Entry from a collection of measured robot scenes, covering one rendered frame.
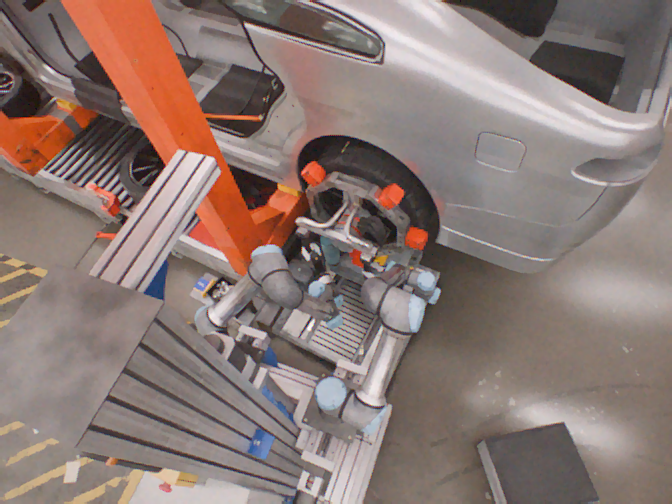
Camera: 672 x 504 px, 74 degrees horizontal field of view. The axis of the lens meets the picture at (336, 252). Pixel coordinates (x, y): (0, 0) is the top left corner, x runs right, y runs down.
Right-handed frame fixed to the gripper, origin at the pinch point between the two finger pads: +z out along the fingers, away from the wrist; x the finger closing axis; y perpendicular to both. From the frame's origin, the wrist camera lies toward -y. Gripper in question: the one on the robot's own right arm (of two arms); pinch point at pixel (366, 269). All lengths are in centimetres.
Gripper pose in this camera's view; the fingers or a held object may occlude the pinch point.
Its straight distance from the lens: 210.7
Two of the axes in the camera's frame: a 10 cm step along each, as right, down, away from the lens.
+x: -4.6, 8.3, -3.2
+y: -1.5, -4.3, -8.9
